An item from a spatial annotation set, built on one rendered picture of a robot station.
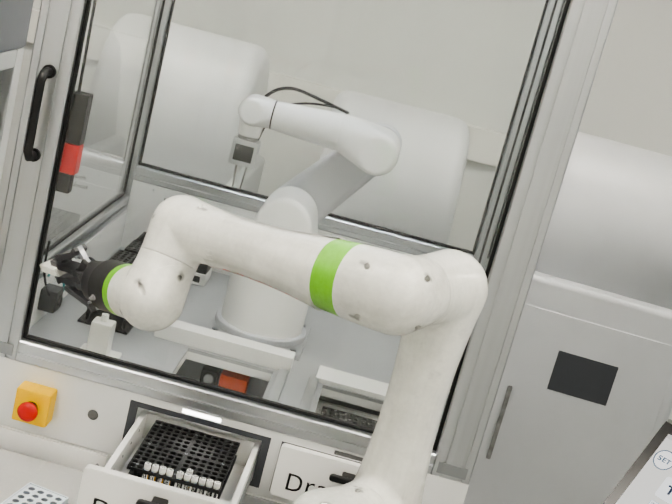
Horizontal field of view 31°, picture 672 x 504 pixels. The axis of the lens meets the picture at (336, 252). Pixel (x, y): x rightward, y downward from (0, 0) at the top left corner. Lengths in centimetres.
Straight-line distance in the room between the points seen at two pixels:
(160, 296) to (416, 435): 47
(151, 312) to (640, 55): 380
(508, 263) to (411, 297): 57
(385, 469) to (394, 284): 38
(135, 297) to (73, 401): 56
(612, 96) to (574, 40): 326
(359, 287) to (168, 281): 37
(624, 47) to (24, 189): 355
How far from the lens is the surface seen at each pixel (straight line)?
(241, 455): 249
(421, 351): 191
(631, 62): 547
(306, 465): 242
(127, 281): 199
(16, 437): 256
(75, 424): 250
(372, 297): 174
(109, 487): 218
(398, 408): 195
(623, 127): 550
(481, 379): 235
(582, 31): 221
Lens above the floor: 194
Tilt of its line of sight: 15 degrees down
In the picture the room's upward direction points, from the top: 15 degrees clockwise
